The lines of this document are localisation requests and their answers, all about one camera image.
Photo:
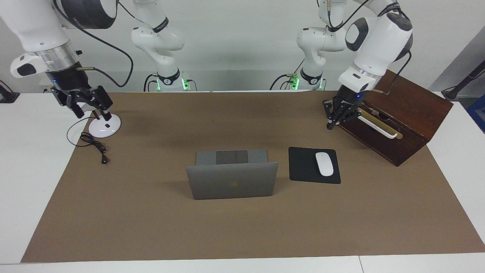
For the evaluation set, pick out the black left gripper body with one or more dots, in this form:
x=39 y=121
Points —
x=350 y=98

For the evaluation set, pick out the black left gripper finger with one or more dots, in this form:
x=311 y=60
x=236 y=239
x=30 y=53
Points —
x=350 y=115
x=331 y=115

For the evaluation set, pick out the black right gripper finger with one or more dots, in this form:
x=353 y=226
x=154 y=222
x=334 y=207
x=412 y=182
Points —
x=72 y=98
x=102 y=100

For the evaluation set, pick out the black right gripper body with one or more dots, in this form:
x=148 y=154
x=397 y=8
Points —
x=68 y=80

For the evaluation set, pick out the silver grey laptop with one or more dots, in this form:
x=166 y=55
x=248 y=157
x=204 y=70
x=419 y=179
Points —
x=231 y=182

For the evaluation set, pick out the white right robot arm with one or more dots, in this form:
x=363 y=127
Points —
x=34 y=22

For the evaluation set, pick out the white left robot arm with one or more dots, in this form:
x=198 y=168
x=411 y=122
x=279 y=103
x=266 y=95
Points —
x=382 y=41

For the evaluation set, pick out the white desk lamp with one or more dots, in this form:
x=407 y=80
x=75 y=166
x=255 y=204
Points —
x=106 y=129

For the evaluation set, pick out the white computer mouse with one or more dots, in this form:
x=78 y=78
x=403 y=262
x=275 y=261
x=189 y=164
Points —
x=324 y=165

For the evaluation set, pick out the black mouse pad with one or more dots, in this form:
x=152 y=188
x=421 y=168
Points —
x=303 y=167

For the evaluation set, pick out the small black stand foot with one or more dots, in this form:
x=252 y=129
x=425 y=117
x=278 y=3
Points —
x=7 y=96

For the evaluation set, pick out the dark brown wooden box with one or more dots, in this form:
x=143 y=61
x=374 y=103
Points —
x=416 y=110

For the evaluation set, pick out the black stand with pole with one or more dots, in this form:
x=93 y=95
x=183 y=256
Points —
x=452 y=93

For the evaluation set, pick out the blue crate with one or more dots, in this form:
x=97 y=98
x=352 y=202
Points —
x=478 y=113

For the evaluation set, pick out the brown table mat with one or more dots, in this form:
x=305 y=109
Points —
x=242 y=227

